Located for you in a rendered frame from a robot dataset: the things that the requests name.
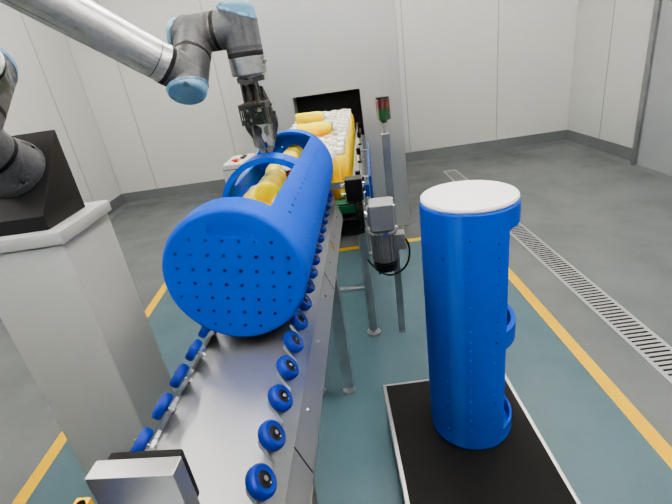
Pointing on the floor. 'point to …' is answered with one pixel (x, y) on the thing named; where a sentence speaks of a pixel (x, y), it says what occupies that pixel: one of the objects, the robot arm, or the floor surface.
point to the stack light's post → (396, 223)
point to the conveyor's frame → (354, 223)
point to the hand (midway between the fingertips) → (267, 152)
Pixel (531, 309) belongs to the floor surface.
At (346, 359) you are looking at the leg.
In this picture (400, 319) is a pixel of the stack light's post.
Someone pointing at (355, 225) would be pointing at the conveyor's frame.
